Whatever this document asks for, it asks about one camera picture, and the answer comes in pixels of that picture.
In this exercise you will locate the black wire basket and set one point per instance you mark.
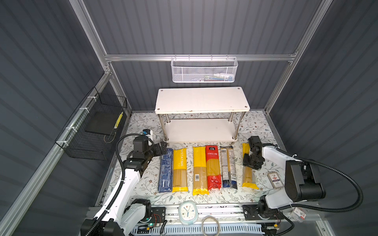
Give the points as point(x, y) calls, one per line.
point(92, 134)

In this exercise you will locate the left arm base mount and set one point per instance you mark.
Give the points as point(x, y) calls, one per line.
point(155, 218)

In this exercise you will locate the clear blue spaghetti bag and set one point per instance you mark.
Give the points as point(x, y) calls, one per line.
point(228, 167)

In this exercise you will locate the pens in white basket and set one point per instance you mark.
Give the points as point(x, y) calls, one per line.
point(212, 78)

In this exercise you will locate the small card box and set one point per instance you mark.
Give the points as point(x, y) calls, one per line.
point(275, 180)

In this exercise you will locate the mint analog clock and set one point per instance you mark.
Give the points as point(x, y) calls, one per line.
point(188, 213)

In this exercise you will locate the small packet on rail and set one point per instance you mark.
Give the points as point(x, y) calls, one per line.
point(298, 214)

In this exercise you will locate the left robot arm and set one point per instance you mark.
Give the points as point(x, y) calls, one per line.
point(114, 218)

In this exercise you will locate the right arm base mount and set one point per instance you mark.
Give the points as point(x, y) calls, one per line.
point(260, 212)

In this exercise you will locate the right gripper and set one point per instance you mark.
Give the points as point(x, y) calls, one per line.
point(245, 162)

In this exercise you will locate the floral table mat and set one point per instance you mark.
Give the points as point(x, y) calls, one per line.
point(254, 124)

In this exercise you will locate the red spaghetti bag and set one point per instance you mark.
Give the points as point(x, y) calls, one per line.
point(213, 168)

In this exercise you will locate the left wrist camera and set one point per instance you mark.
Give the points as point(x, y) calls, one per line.
point(149, 133)

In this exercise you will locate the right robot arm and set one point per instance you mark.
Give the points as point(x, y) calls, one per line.
point(302, 180)

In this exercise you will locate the yellow Pastatime spaghetti bag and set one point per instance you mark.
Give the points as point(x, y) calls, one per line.
point(180, 170)

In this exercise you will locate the white two-tier shelf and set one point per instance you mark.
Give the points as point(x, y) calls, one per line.
point(200, 101)

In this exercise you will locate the white wire mesh basket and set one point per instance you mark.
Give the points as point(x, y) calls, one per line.
point(185, 69)

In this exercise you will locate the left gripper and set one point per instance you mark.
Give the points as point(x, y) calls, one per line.
point(157, 151)

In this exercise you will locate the yellow spaghetti bag with barcode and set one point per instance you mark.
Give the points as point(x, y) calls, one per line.
point(200, 172)

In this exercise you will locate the blue pasta box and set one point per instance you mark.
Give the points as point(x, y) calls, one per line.
point(166, 172)

